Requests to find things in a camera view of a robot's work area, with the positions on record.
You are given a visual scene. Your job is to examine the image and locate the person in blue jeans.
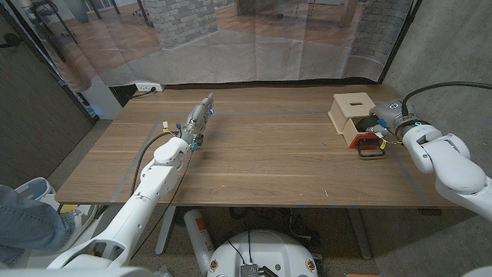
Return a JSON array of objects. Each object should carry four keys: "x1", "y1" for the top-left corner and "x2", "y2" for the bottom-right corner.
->
[{"x1": 0, "y1": 184, "x2": 76, "y2": 266}]

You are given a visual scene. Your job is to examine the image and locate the red-fronted drawer with black handle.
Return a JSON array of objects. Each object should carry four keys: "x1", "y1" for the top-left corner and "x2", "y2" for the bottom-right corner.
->
[{"x1": 342, "y1": 116, "x2": 387, "y2": 159}]

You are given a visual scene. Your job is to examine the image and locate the white roll with orange label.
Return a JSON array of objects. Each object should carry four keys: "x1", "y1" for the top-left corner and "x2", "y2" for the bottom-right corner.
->
[{"x1": 183, "y1": 209, "x2": 215, "y2": 276}]

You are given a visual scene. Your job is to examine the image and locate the white robot torso edge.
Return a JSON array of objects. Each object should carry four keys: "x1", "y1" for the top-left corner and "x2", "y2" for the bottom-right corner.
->
[{"x1": 0, "y1": 266, "x2": 172, "y2": 277}]

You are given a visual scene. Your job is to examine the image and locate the grey electronics module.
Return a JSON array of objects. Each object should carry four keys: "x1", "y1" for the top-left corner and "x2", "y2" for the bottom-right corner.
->
[{"x1": 240, "y1": 263, "x2": 280, "y2": 277}]

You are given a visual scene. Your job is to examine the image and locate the black backdrop frame pole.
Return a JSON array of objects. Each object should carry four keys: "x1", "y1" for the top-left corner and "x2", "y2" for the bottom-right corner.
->
[{"x1": 377, "y1": 0, "x2": 424, "y2": 85}]

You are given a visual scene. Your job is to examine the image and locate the white table leg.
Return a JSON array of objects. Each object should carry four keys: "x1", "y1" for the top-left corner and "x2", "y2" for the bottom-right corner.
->
[
  {"x1": 347, "y1": 207, "x2": 373, "y2": 261},
  {"x1": 155, "y1": 205, "x2": 177, "y2": 256}
]

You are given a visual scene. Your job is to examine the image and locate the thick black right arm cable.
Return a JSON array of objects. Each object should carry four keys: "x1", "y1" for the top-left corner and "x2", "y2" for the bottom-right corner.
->
[{"x1": 401, "y1": 81, "x2": 492, "y2": 116}]

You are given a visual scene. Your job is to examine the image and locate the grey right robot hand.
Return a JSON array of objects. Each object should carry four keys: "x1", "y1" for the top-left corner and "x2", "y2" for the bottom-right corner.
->
[{"x1": 363, "y1": 98, "x2": 418, "y2": 142}]

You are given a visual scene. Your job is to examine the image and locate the white power strip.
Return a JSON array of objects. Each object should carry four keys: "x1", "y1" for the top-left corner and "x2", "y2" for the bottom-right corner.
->
[{"x1": 135, "y1": 82, "x2": 166, "y2": 92}]

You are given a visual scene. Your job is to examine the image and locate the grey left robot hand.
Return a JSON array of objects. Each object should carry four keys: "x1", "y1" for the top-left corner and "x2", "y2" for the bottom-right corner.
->
[{"x1": 179, "y1": 92, "x2": 215, "y2": 149}]

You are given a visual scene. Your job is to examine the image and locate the white and blue sneaker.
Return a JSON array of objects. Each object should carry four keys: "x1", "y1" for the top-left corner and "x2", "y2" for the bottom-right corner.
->
[{"x1": 17, "y1": 176, "x2": 58, "y2": 201}]

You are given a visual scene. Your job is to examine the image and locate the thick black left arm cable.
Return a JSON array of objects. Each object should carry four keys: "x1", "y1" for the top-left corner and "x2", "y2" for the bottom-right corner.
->
[{"x1": 130, "y1": 130, "x2": 181, "y2": 195}]

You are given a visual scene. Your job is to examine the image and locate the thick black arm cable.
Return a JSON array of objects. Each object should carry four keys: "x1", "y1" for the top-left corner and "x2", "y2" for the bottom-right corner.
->
[
  {"x1": 130, "y1": 130, "x2": 181, "y2": 195},
  {"x1": 401, "y1": 81, "x2": 492, "y2": 116}
]

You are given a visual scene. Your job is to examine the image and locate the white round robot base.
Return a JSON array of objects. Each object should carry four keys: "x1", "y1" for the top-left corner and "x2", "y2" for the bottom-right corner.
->
[{"x1": 206, "y1": 229, "x2": 319, "y2": 277}]

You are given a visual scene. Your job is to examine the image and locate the printed room backdrop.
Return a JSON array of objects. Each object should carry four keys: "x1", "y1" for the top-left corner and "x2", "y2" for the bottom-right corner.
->
[{"x1": 7, "y1": 0, "x2": 418, "y2": 95}]

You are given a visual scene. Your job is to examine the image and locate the light wooden drawer box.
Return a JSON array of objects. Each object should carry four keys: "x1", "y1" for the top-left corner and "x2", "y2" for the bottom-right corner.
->
[{"x1": 327, "y1": 92, "x2": 377, "y2": 135}]

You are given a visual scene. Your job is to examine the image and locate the black door handle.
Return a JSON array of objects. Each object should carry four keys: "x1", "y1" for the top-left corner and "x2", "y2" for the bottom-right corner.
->
[{"x1": 0, "y1": 32, "x2": 22, "y2": 48}]

